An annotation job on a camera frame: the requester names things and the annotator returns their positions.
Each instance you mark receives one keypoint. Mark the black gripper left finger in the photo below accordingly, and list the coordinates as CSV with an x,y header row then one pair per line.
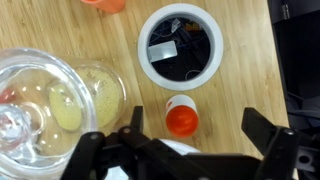
x,y
95,154

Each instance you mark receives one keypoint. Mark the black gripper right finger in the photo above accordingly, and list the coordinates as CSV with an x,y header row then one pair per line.
x,y
278,145

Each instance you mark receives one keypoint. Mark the glass jar with grains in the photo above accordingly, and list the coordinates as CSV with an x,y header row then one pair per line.
x,y
107,90

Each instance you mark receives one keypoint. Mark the large clear glass carafe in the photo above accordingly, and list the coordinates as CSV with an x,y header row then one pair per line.
x,y
45,108

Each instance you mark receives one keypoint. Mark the small orange plastic cup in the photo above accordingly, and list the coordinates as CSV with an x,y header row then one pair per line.
x,y
109,6

